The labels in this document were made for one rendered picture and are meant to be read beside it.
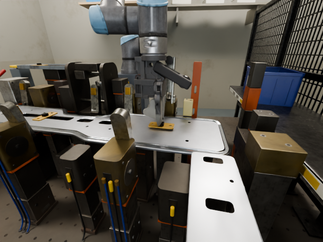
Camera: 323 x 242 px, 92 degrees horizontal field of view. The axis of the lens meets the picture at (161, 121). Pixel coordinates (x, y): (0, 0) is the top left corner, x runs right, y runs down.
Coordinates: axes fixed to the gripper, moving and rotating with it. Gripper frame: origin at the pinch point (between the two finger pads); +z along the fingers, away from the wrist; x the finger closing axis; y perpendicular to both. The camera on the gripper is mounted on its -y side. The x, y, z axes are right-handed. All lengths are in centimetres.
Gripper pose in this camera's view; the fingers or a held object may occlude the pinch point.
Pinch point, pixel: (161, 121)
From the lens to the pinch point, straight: 51.4
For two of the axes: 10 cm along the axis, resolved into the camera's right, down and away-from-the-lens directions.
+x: -2.1, 4.0, -8.9
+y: -9.8, -0.8, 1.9
